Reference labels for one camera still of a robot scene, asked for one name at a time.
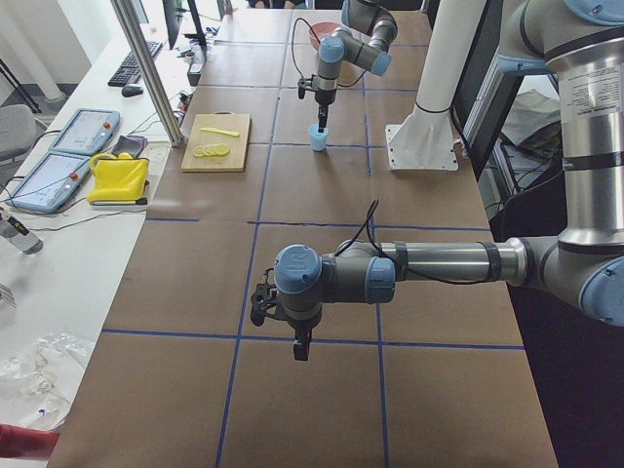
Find pink bowl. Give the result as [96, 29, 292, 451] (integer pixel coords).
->
[308, 21, 340, 50]

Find black keyboard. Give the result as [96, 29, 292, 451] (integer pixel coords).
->
[107, 41, 163, 88]

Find wooden cutting board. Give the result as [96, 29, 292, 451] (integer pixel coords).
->
[180, 113, 251, 173]

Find lower blue teach pendant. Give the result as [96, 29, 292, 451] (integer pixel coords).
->
[6, 150, 90, 214]

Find aluminium frame post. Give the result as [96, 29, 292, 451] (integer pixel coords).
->
[110, 0, 183, 147]

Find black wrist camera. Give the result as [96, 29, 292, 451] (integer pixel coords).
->
[297, 76, 315, 99]
[250, 267, 278, 327]

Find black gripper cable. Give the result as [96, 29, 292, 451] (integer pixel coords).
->
[291, 17, 323, 84]

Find yellow plastic knife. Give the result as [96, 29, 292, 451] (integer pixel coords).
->
[200, 127, 240, 137]

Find white pedestal column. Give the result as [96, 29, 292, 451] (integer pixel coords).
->
[386, 0, 487, 171]

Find black computer mouse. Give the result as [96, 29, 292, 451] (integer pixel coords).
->
[121, 84, 143, 98]

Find clear plastic wrap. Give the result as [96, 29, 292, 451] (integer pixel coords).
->
[1, 330, 96, 431]

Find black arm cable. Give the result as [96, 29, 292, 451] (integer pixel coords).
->
[335, 198, 488, 285]

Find upper blue teach pendant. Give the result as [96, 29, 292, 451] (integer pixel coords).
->
[50, 108, 121, 156]

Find black computer monitor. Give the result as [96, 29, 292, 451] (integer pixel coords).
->
[162, 0, 207, 49]

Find light blue paper cup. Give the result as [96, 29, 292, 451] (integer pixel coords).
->
[308, 124, 329, 152]

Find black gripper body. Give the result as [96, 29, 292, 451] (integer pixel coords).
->
[290, 321, 315, 361]
[315, 90, 333, 117]

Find blue teach pendant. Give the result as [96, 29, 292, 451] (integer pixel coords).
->
[6, 150, 90, 214]
[50, 108, 121, 156]

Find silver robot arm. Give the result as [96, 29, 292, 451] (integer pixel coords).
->
[311, 0, 398, 133]
[251, 1, 623, 361]

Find yellow cloth bag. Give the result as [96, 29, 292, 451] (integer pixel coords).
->
[86, 153, 149, 206]

